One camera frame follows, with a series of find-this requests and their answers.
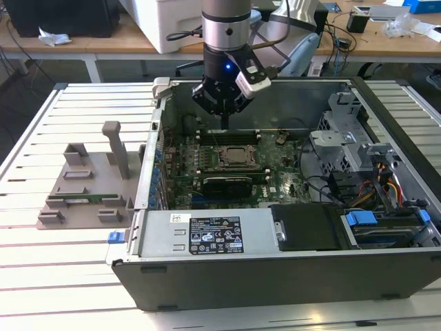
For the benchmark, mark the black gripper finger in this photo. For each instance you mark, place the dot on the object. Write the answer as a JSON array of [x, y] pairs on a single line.
[[241, 103], [206, 100]]

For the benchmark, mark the silver CPU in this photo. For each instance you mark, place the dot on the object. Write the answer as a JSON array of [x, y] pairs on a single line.
[[237, 156]]

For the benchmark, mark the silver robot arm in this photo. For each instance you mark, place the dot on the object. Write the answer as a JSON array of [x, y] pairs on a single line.
[[225, 31]]

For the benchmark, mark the CPU socket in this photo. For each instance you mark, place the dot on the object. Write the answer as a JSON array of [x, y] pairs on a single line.
[[240, 167]]

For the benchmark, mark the black RAM slot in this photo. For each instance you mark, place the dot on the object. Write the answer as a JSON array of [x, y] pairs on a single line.
[[241, 138], [241, 131], [241, 134], [241, 141]]

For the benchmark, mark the grey case latch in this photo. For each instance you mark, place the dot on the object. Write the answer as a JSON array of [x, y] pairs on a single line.
[[161, 86]]

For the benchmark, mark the silver coin battery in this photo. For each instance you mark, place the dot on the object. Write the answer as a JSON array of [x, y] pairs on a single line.
[[279, 139]]

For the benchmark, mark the white plastic box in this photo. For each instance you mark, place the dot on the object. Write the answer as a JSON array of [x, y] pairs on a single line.
[[172, 24]]

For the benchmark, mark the green RAM stick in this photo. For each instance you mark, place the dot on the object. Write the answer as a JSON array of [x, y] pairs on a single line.
[[103, 196], [234, 172]]

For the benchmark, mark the blue card latch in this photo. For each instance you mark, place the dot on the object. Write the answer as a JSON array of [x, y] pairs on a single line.
[[155, 182], [159, 156], [152, 204], [154, 193], [158, 171]]

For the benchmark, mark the black graphics card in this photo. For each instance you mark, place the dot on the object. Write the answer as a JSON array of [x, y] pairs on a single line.
[[227, 188]]

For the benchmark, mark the green motherboard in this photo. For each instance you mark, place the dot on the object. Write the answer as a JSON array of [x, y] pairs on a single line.
[[282, 182]]

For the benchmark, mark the metal drive cage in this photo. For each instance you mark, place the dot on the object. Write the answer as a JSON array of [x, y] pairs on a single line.
[[330, 138]]

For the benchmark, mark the blue expansion slot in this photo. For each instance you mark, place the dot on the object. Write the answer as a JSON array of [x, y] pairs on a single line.
[[206, 202]]

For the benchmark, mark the large black box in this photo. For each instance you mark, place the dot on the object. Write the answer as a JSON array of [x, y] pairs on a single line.
[[322, 24]]

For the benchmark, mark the grey parts rack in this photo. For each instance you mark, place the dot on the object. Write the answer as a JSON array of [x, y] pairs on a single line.
[[96, 186]]

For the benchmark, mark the small black box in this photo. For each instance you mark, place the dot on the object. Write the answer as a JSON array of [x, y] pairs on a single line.
[[356, 22]]

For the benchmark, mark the silver power supply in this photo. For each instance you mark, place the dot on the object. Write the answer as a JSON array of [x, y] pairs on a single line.
[[158, 238]]

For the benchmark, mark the wooden desk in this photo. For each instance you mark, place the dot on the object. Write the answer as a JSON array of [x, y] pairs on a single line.
[[379, 45]]

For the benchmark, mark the blue case latch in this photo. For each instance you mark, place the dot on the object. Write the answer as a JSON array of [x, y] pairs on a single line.
[[115, 238]]

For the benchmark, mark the hard disk in blue carrier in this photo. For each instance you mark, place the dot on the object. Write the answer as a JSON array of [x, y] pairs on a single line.
[[360, 219]]

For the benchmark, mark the black computer case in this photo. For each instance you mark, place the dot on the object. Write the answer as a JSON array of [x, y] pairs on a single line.
[[62, 17]]

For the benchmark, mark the crumpled white paper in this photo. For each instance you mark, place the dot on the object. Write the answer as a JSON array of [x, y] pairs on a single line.
[[51, 36]]

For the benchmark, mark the white tray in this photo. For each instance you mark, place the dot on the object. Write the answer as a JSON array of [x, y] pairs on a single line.
[[389, 12]]

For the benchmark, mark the clear plastic bag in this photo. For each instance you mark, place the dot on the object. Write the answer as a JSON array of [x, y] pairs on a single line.
[[399, 25]]

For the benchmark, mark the black PC case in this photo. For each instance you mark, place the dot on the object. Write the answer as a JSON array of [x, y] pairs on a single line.
[[241, 286]]

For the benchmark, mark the blue cardboard box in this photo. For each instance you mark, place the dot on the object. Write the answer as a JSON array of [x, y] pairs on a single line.
[[425, 5]]

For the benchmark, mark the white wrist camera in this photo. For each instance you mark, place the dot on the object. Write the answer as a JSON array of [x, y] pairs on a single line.
[[255, 82]]

